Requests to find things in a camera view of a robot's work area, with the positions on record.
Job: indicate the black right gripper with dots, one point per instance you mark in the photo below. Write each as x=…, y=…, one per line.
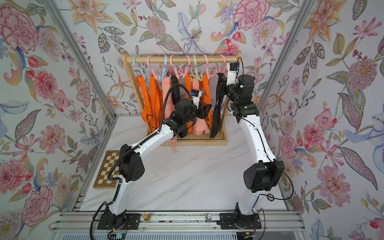
x=225, y=88

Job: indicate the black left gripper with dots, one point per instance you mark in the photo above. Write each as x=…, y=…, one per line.
x=204, y=113

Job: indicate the pink waist bag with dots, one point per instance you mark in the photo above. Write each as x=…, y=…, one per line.
x=168, y=103

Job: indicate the black waist bag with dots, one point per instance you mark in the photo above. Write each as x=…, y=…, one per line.
x=218, y=120
x=176, y=96

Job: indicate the orange waist bag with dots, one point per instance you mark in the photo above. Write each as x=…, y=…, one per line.
x=201, y=126

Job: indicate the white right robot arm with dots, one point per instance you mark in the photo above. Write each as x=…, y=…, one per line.
x=265, y=171

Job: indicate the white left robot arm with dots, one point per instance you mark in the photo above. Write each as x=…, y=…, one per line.
x=130, y=167

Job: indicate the pink plastic hook right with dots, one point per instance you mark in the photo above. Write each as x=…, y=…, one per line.
x=222, y=68

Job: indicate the pink plastic hook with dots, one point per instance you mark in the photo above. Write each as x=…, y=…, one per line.
x=222, y=68
x=153, y=72

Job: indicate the green plastic hook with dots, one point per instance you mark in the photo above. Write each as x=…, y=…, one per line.
x=195, y=72

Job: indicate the orange bag far left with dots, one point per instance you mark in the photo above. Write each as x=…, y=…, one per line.
x=153, y=102

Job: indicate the blue plastic hook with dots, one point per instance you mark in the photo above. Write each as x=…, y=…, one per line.
x=142, y=71
x=164, y=69

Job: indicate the blue plastic hook far left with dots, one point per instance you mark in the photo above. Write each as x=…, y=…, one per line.
x=142, y=71

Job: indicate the wooden chessboard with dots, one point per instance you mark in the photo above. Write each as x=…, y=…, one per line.
x=102, y=181

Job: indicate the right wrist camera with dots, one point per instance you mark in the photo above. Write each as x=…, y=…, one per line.
x=232, y=74

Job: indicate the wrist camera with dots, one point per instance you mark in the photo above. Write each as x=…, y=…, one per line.
x=232, y=74
x=195, y=97

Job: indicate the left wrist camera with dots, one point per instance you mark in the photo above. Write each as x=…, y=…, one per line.
x=195, y=97

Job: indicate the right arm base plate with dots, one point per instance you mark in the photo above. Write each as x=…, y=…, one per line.
x=232, y=221

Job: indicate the aluminium corner post right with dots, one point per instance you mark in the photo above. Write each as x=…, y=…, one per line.
x=303, y=13

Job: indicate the aluminium corner post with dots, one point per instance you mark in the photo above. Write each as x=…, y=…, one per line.
x=66, y=33
x=303, y=13

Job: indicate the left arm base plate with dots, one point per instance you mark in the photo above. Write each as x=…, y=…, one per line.
x=120, y=222

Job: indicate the aluminium corner post left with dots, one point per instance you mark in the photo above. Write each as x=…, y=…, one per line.
x=66, y=33

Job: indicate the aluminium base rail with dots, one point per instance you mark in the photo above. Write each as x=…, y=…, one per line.
x=206, y=225

